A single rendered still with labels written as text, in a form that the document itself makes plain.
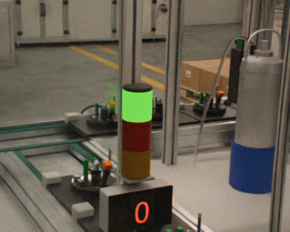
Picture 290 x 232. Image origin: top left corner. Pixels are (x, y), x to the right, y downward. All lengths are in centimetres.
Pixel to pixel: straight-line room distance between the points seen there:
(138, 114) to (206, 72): 543
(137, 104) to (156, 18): 985
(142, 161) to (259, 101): 100
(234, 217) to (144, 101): 95
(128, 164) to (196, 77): 558
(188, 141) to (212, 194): 42
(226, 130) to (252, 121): 49
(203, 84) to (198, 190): 448
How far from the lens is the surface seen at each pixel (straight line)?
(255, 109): 196
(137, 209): 103
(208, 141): 242
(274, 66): 194
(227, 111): 259
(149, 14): 1074
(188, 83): 672
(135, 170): 100
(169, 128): 218
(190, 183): 208
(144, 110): 97
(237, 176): 204
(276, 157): 132
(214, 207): 191
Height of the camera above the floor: 163
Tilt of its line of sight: 16 degrees down
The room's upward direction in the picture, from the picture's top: 2 degrees clockwise
